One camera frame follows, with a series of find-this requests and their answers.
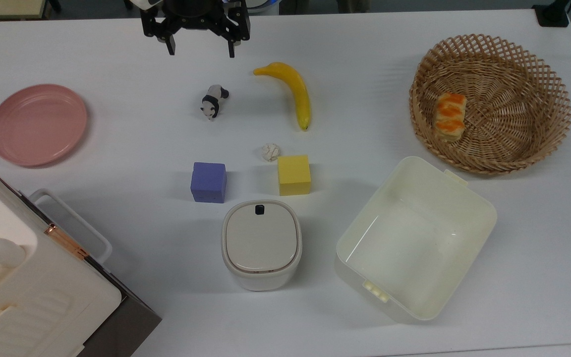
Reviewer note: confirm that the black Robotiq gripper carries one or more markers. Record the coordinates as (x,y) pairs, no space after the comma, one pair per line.
(194,14)

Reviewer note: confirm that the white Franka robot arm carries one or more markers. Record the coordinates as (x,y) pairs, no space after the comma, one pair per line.
(142,3)

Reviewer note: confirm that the white lidded trash can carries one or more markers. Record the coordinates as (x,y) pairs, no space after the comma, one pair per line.
(260,245)

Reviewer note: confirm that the small panda toy figure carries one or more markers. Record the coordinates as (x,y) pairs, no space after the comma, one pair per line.
(212,100)

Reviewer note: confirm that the yellow banana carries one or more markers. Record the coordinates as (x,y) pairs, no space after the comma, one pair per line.
(297,89)

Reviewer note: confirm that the crumpled white paper ball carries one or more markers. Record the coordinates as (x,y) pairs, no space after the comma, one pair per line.
(270,152)

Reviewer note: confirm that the purple foam cube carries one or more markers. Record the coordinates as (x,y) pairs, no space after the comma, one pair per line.
(208,182)

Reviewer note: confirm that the yellow foam cube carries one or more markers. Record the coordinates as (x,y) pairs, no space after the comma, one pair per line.
(294,175)

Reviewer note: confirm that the pink round plate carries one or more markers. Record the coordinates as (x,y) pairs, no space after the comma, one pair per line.
(37,124)

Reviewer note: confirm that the wooden side table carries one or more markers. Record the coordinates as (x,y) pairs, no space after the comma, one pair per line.
(3,7)

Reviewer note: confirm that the orange topped bread piece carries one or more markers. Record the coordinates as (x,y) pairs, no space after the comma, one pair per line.
(450,116)

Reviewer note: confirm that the cream plastic storage box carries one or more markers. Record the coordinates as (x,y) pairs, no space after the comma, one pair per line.
(414,238)

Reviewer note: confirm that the woven wicker basket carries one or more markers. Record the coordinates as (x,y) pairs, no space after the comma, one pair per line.
(508,114)

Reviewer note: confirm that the black clamp block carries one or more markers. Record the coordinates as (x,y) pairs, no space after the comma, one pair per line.
(552,14)

